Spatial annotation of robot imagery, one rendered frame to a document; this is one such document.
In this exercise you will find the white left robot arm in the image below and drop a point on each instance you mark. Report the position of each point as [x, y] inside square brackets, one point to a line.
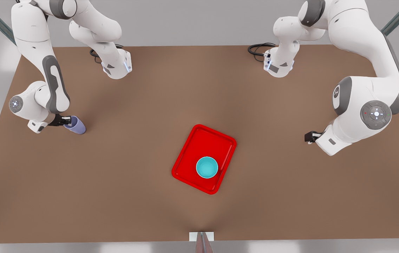
[361, 102]

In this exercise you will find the purple cup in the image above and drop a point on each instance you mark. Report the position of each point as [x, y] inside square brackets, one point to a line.
[76, 125]

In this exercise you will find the teal bowl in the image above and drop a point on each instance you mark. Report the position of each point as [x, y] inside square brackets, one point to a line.
[207, 167]

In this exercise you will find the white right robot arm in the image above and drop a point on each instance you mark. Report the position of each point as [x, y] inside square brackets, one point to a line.
[31, 42]

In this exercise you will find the red tray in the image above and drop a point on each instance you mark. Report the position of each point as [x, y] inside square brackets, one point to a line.
[203, 159]

